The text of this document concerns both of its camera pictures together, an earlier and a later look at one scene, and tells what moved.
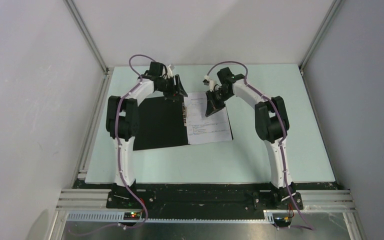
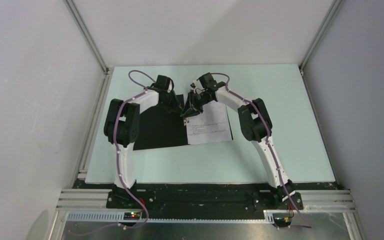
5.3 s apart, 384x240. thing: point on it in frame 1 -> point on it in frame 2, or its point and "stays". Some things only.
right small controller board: x=282 y=222 stays
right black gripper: x=212 y=107 -> x=190 y=110
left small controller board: x=131 y=216 stays
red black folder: x=158 y=122 stays
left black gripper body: x=166 y=86 -> x=171 y=103
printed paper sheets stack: x=215 y=127 stays
